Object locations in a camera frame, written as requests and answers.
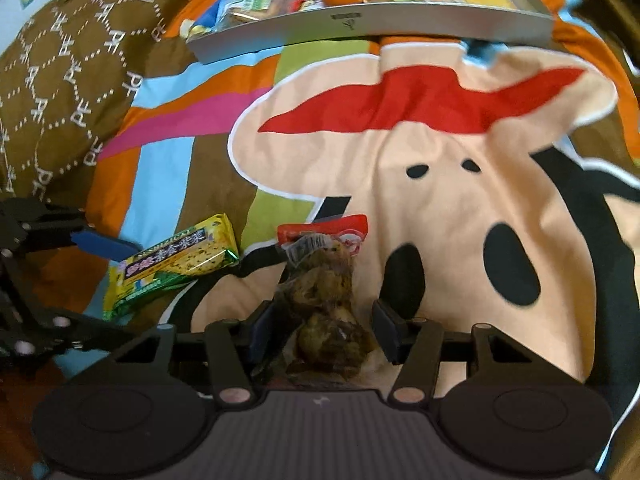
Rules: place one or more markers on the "clear bag of dark snacks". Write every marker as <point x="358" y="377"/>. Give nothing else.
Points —
<point x="325" y="310"/>

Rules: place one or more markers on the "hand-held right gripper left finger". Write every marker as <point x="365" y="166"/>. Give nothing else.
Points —
<point x="258" y="332"/>

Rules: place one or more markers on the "green and yellow snack packet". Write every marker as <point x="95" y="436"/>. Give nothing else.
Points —
<point x="175" y="262"/>

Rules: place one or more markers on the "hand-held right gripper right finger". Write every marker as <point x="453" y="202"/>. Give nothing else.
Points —
<point x="384" y="330"/>

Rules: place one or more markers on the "colourful printed blanket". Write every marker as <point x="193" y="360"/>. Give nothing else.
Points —
<point x="450" y="210"/>

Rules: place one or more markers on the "metal tray with colourful drawing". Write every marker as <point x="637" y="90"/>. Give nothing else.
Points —
<point x="350" y="25"/>

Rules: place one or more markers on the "brown patterned pillow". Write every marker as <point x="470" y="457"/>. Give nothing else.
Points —
<point x="75" y="75"/>

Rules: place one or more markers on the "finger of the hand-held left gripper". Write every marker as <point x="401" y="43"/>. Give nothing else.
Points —
<point x="107" y="245"/>
<point x="75" y="330"/>

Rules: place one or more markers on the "light blue snack packet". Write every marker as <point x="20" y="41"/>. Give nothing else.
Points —
<point x="235" y="10"/>

